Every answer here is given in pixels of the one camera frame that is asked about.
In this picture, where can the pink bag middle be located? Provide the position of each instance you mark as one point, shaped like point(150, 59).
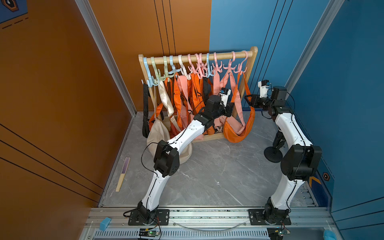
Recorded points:
point(191, 99)

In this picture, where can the pink hook rightmost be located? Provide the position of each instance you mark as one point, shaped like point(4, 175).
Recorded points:
point(240, 69)

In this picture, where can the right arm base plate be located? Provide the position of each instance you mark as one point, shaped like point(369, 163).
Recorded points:
point(261, 217)

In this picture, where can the light blue hook leftmost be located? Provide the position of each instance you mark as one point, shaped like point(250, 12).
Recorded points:
point(150, 81)

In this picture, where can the black strap bag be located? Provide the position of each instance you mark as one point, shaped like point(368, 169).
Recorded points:
point(145, 127)

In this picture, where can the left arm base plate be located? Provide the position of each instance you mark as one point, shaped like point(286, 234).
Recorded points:
point(159, 216)

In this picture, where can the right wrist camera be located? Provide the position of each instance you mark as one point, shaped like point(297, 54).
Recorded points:
point(264, 87)

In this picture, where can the beige crescent bag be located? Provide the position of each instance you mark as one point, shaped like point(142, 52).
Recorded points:
point(157, 138)

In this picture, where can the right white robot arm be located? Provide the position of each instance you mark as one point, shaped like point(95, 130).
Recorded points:
point(298, 156)

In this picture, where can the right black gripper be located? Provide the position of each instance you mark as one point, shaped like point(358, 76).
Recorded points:
point(255, 100)

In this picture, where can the pink hook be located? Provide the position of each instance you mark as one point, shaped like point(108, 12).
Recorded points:
point(229, 68)
point(240, 69)

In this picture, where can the wooden clothes rack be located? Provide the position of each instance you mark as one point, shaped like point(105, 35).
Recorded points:
point(205, 65)

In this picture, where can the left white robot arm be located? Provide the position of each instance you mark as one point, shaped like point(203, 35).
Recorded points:
point(167, 155)

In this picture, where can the circuit board right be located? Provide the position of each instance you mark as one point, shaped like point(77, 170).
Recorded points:
point(278, 234)

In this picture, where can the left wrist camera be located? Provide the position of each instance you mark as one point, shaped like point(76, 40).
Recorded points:
point(224, 94)

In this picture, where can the orange crescent bag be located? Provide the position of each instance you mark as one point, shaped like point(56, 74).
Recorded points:
point(233, 130)

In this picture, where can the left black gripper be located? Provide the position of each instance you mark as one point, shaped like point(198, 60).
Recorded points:
point(227, 109)

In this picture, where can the blue sponge block left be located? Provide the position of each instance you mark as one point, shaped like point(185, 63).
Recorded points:
point(104, 224)

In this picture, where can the green circuit board left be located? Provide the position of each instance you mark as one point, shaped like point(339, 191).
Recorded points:
point(149, 234)

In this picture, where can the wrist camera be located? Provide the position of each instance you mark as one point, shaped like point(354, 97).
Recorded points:
point(264, 87)
point(224, 94)

